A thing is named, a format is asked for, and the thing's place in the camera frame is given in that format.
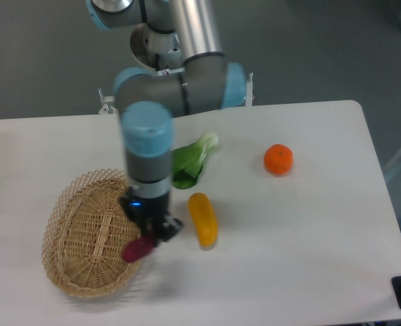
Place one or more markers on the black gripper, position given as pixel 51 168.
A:
pixel 151 216

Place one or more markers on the purple sweet potato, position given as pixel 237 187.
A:
pixel 138 249

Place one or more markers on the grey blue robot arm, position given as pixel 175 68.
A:
pixel 147 102

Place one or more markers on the woven wicker basket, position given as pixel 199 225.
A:
pixel 85 236

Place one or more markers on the yellow squash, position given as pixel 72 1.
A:
pixel 204 219

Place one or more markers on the green bok choy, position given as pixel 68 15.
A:
pixel 188 161

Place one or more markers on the orange mandarin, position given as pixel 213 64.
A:
pixel 278 159

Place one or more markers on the white metal base frame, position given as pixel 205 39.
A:
pixel 108 101

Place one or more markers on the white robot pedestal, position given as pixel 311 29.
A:
pixel 156 52

